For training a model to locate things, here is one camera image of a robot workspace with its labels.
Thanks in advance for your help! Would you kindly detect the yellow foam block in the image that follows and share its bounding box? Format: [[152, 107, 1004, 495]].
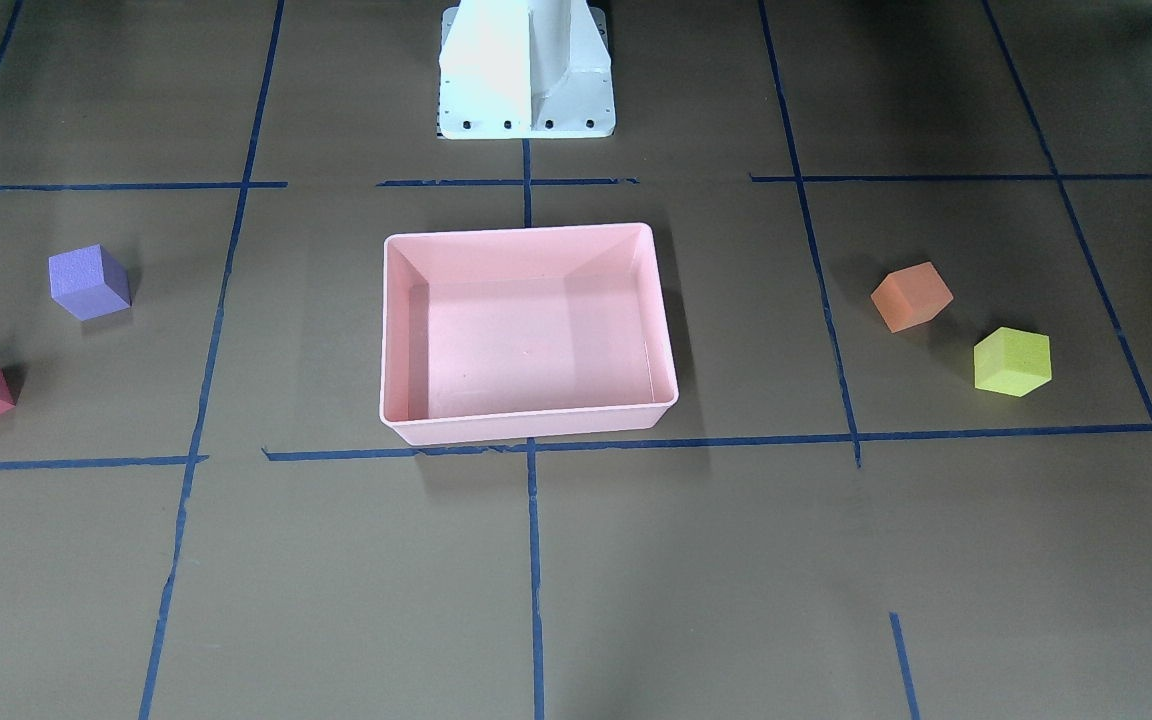
[[972, 327, 1052, 397]]

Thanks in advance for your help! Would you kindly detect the pink plastic bin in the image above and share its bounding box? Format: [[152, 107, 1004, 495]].
[[378, 222, 680, 446]]

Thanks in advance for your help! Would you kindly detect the orange foam block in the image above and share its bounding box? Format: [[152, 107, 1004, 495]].
[[870, 263, 954, 333]]

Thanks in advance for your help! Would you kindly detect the purple foam block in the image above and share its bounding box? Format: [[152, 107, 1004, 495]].
[[47, 243, 132, 323]]

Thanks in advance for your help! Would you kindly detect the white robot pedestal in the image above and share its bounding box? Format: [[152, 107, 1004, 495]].
[[435, 1, 617, 141]]

